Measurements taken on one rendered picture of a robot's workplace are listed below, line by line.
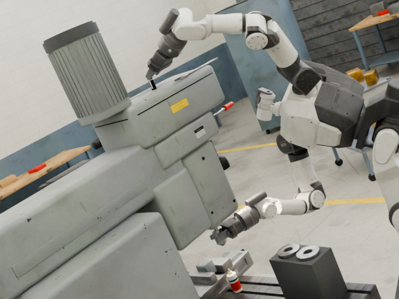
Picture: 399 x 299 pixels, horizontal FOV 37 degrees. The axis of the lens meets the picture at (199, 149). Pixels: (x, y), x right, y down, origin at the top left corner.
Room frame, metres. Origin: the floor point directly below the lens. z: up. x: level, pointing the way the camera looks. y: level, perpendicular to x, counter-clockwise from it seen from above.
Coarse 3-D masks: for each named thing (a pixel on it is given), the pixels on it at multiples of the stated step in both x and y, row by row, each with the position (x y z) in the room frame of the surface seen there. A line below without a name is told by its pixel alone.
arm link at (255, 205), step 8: (264, 192) 2.36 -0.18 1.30; (248, 200) 2.33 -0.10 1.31; (256, 200) 2.33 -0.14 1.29; (248, 208) 2.32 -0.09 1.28; (256, 208) 2.33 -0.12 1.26; (264, 208) 2.30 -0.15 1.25; (272, 208) 2.31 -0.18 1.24; (256, 216) 2.30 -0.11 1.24; (264, 216) 2.31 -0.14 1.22; (272, 216) 2.31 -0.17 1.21
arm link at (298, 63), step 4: (296, 60) 2.18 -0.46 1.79; (300, 60) 2.27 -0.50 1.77; (292, 64) 2.17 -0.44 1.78; (296, 64) 2.18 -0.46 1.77; (300, 64) 2.22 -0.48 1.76; (304, 64) 2.22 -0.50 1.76; (280, 68) 2.21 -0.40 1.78; (284, 68) 2.19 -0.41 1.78; (288, 68) 2.18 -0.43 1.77; (292, 68) 2.18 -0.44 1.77; (296, 68) 2.19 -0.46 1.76; (280, 72) 2.30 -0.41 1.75; (284, 72) 2.21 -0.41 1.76; (288, 72) 2.20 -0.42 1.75; (292, 72) 2.20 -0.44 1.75; (284, 76) 2.27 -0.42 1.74; (288, 76) 2.22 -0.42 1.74; (292, 76) 2.21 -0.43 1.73; (292, 80) 2.21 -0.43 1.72
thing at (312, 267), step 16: (288, 256) 2.02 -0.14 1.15; (304, 256) 1.95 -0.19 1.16; (320, 256) 1.93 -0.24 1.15; (288, 272) 2.01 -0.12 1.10; (304, 272) 1.94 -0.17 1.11; (320, 272) 1.91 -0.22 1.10; (336, 272) 1.95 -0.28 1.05; (288, 288) 2.04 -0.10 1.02; (304, 288) 1.96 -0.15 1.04; (320, 288) 1.90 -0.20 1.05; (336, 288) 1.93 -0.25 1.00
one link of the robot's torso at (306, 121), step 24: (336, 72) 2.38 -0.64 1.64; (288, 96) 2.29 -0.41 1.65; (312, 96) 2.27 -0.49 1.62; (336, 96) 2.27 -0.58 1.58; (360, 96) 2.30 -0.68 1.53; (288, 120) 2.30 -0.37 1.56; (312, 120) 2.23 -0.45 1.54; (336, 120) 2.22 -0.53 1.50; (312, 144) 2.33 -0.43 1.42; (336, 144) 2.27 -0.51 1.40
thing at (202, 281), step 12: (228, 252) 2.56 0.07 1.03; (240, 252) 2.51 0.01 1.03; (240, 264) 2.44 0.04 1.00; (252, 264) 2.48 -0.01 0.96; (192, 276) 2.39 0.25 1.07; (204, 276) 2.34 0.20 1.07; (216, 276) 2.33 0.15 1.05; (240, 276) 2.42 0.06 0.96; (204, 288) 2.31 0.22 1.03; (216, 288) 2.32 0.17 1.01; (228, 288) 2.36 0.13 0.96
